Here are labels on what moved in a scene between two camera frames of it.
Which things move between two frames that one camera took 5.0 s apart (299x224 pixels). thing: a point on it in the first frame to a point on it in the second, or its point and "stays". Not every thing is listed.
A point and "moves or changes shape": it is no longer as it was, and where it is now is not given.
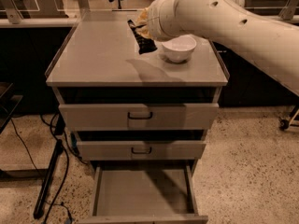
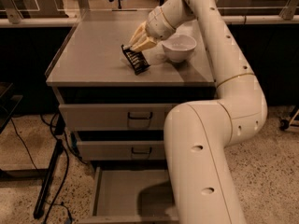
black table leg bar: (39, 207) stays
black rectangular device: (145, 45) moves or changes shape
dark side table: (7, 104) stays
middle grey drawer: (139, 150) stays
